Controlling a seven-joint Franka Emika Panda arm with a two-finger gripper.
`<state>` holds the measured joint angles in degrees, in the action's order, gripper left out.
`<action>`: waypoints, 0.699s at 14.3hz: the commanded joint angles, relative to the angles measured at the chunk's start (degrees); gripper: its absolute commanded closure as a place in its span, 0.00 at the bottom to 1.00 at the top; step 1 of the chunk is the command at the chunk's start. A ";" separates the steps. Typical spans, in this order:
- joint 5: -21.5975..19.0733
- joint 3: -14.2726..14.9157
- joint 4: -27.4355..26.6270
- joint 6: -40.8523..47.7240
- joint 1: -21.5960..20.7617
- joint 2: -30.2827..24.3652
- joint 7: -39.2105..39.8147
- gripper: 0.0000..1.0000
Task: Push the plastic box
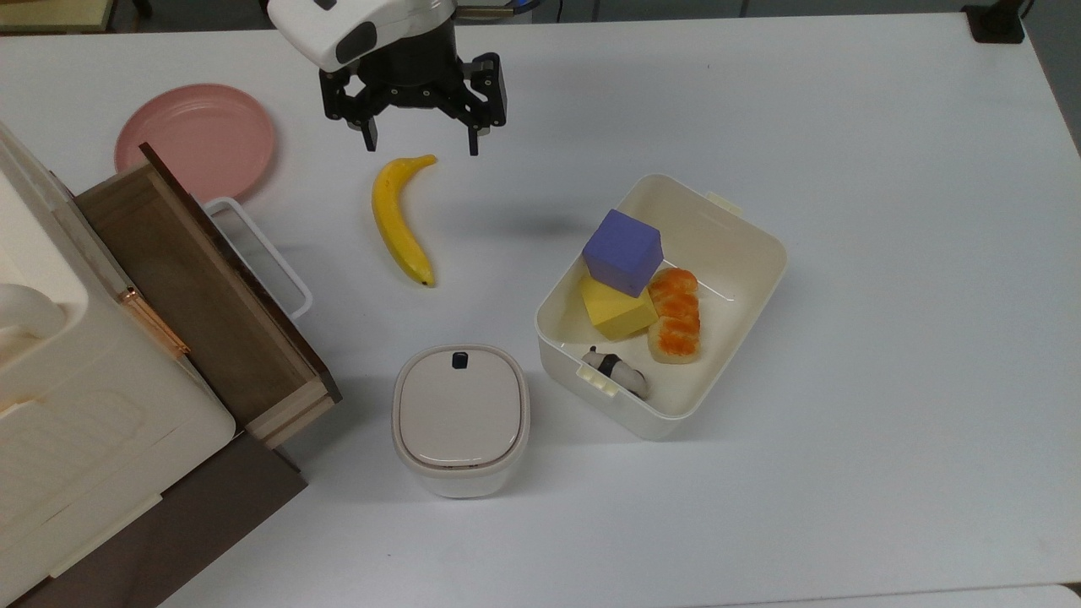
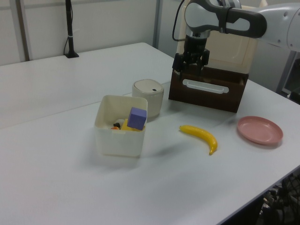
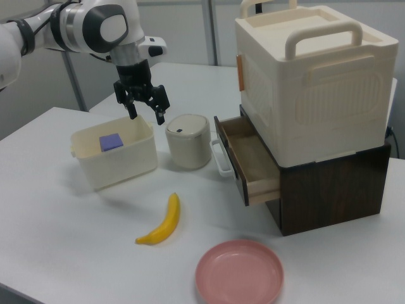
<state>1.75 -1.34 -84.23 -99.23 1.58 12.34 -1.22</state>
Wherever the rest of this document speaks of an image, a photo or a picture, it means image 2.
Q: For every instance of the yellow banana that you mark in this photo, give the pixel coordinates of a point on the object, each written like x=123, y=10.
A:
x=201, y=134

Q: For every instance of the purple block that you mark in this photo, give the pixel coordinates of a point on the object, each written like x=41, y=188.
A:
x=137, y=118

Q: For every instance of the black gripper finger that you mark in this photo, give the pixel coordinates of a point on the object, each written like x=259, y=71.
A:
x=205, y=57
x=178, y=62

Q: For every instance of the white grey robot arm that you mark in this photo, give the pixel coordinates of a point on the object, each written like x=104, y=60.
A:
x=276, y=21

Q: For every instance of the orange toy piece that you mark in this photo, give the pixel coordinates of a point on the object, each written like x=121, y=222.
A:
x=114, y=128

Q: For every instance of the yellow toy piece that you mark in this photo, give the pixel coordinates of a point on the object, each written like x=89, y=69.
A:
x=125, y=126

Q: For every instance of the white black toy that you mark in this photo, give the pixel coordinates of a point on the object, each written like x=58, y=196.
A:
x=119, y=122

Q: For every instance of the black mesh equipment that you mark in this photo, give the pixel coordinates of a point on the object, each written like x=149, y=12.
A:
x=286, y=199

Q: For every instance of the pink plate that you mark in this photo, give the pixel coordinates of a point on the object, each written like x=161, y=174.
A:
x=259, y=130

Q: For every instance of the black pole stand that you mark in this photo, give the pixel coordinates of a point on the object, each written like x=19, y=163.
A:
x=69, y=30

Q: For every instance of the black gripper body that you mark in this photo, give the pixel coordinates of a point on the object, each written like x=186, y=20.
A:
x=195, y=49

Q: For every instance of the cream round lidded bin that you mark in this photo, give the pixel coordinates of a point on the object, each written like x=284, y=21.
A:
x=150, y=96

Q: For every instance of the cream toy cabinet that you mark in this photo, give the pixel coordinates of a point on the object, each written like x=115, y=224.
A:
x=234, y=54

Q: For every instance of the white plastic box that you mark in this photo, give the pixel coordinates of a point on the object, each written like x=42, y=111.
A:
x=118, y=143

